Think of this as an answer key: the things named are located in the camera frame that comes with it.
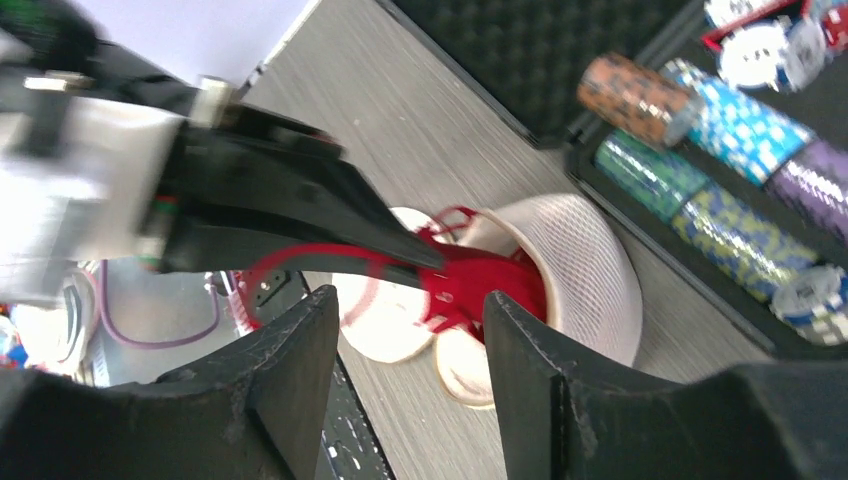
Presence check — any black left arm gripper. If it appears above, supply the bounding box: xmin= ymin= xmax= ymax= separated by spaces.
xmin=1 ymin=13 xmax=444 ymax=272

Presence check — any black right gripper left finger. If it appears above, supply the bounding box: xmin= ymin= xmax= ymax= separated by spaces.
xmin=1 ymin=286 xmax=339 ymax=479

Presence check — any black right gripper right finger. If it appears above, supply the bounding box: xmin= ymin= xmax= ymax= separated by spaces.
xmin=484 ymin=292 xmax=847 ymax=479

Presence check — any red bra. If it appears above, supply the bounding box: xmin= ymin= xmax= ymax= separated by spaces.
xmin=246 ymin=206 xmax=549 ymax=341

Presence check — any black poker chip case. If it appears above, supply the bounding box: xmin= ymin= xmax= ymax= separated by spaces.
xmin=385 ymin=0 xmax=847 ymax=360

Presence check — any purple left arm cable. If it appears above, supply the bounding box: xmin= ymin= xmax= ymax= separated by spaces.
xmin=95 ymin=261 xmax=223 ymax=351

